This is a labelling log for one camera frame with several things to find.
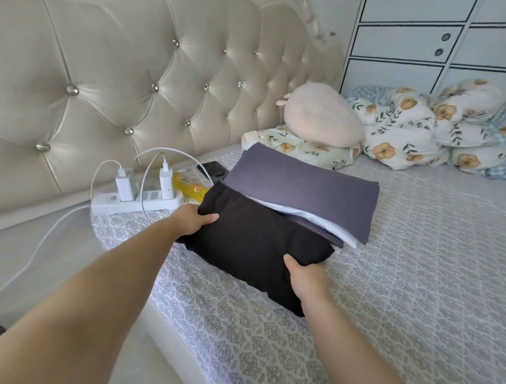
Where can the person's right hand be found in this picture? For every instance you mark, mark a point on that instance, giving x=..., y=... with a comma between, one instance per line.
x=307, y=278

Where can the person's left hand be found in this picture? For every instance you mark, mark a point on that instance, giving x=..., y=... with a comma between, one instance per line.
x=191, y=220

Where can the white printed t-shirt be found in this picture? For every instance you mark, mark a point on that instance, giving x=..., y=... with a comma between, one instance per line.
x=332, y=225

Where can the black shorts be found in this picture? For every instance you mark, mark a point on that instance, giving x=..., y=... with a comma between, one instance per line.
x=253, y=245

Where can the bed with grey patterned sheet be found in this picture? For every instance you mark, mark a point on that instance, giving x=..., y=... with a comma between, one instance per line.
x=427, y=261

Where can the person's right forearm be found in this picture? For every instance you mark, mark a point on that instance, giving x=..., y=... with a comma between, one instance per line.
x=348, y=348

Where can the person's left forearm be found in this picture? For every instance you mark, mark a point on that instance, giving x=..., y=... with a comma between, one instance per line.
x=79, y=316

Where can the yellow packet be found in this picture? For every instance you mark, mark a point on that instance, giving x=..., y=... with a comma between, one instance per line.
x=190, y=188

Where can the black phone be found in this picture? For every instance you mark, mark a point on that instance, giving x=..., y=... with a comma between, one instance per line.
x=213, y=172

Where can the white power strip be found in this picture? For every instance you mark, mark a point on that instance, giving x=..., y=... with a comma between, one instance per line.
x=134, y=204

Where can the floral pillow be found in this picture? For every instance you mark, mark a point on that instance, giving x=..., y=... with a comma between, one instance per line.
x=300, y=150

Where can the beige tufted headboard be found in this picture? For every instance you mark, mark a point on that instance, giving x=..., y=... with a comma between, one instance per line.
x=118, y=79

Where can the pink plush pillow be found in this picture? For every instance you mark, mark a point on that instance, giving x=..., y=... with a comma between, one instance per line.
x=324, y=115

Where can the floral bunched quilt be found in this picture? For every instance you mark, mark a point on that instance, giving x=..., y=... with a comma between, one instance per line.
x=494, y=126

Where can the white wardrobe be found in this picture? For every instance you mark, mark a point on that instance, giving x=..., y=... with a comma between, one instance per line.
x=419, y=39

